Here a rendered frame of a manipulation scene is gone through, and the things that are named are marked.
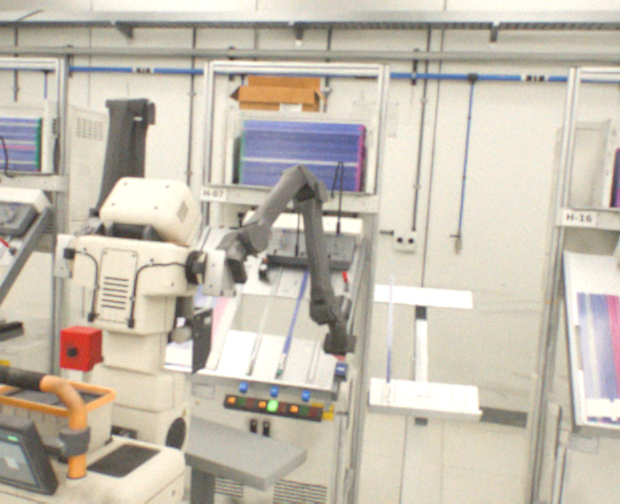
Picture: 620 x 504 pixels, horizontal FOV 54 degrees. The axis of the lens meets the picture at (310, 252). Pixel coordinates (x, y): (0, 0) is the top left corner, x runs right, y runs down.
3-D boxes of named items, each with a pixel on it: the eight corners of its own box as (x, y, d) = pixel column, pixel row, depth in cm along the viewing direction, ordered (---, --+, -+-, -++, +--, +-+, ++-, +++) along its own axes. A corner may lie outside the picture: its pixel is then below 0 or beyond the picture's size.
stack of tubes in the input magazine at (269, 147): (359, 192, 243) (364, 123, 241) (237, 184, 254) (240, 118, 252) (363, 192, 256) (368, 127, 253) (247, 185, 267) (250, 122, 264)
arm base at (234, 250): (194, 254, 151) (239, 259, 148) (208, 234, 157) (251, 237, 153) (203, 279, 157) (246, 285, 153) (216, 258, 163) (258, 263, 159)
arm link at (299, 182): (282, 163, 194) (307, 153, 188) (303, 199, 199) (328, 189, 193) (216, 243, 161) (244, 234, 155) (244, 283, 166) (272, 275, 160)
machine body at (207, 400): (338, 545, 243) (349, 392, 237) (174, 514, 258) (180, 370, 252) (361, 473, 306) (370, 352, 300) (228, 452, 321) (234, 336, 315)
